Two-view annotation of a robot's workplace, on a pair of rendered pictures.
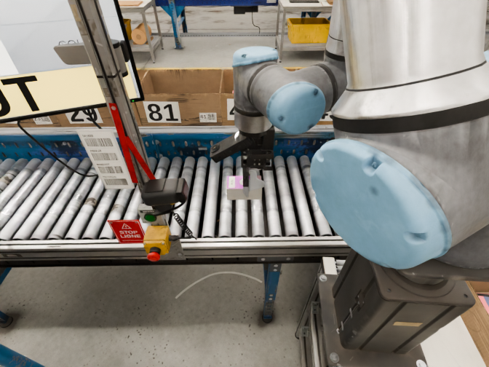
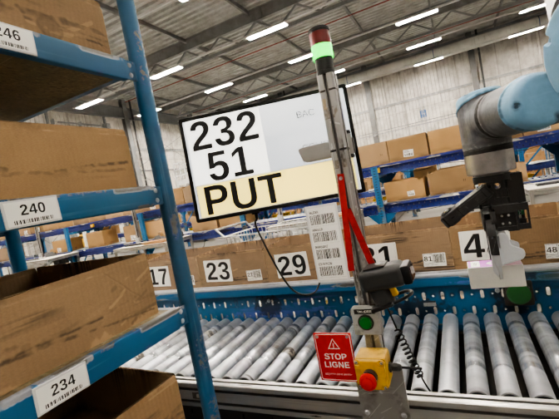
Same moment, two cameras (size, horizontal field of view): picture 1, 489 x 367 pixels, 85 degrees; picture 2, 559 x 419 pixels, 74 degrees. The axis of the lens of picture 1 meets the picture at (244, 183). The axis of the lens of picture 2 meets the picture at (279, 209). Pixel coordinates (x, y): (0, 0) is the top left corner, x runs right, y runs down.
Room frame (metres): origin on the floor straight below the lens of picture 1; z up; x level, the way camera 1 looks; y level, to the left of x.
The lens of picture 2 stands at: (-0.32, 0.03, 1.30)
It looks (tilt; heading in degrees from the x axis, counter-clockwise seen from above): 3 degrees down; 27
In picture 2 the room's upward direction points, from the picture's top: 11 degrees counter-clockwise
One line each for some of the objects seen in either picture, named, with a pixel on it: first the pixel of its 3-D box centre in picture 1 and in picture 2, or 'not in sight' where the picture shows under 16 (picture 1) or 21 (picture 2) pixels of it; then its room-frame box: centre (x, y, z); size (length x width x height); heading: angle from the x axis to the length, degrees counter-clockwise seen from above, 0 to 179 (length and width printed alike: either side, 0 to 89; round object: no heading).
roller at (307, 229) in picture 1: (298, 192); not in sight; (0.85, -0.25, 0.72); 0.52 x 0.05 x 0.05; 1
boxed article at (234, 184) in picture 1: (244, 187); (495, 273); (0.56, 0.00, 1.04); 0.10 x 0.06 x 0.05; 91
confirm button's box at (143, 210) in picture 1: (151, 213); (367, 320); (0.54, 0.29, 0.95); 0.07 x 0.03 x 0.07; 91
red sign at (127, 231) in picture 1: (137, 231); (347, 357); (0.54, 0.36, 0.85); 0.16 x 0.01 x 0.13; 91
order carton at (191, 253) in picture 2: not in sight; (186, 268); (1.28, 1.48, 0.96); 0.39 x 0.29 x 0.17; 91
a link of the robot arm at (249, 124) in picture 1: (253, 116); (489, 164); (0.57, -0.02, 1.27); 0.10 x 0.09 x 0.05; 1
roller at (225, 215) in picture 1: (226, 193); (473, 351); (0.85, 0.08, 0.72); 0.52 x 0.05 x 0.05; 1
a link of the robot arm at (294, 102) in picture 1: (289, 97); (524, 105); (0.46, -0.08, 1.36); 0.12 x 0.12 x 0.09; 27
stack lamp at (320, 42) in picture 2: not in sight; (321, 46); (0.57, 0.29, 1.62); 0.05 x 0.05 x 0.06
